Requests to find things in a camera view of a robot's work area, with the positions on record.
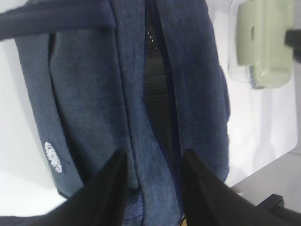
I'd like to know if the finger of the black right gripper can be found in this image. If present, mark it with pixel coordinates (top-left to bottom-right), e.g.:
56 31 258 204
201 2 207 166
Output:
285 29 301 47

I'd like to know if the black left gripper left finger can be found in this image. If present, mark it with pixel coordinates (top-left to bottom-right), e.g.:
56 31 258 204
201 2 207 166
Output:
0 151 127 226

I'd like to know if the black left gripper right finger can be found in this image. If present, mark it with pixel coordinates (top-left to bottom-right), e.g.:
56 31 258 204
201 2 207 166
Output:
182 149 301 226

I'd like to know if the green lidded glass container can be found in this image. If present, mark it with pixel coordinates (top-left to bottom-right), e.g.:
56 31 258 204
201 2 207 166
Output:
228 0 295 89

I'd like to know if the dark blue fabric lunch bag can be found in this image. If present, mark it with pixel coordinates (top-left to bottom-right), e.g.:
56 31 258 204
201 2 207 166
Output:
0 0 230 226

